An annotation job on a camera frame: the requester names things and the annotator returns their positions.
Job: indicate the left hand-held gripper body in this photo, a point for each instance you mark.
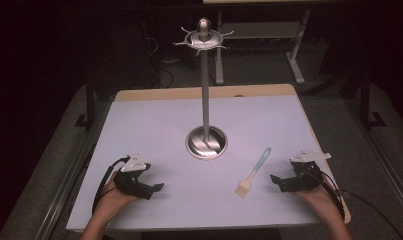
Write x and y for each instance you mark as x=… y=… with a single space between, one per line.
x=135 y=164

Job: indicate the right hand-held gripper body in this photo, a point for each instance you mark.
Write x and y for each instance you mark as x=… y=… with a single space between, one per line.
x=306 y=173

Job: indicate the person's right hand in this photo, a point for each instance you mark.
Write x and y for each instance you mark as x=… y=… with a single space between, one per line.
x=319 y=199

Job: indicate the person's left hand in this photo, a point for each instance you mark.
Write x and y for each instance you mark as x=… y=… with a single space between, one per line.
x=113 y=201

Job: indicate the pale lilac table mat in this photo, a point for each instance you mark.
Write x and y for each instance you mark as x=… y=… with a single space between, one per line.
x=175 y=186

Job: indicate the black metal stand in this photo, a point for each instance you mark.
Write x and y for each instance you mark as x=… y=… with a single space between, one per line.
x=367 y=103
x=89 y=106

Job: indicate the metal utensil rack stand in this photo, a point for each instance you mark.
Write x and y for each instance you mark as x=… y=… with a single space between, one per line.
x=206 y=113

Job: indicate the white desk frame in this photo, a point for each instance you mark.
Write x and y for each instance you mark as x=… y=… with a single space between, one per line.
x=297 y=60

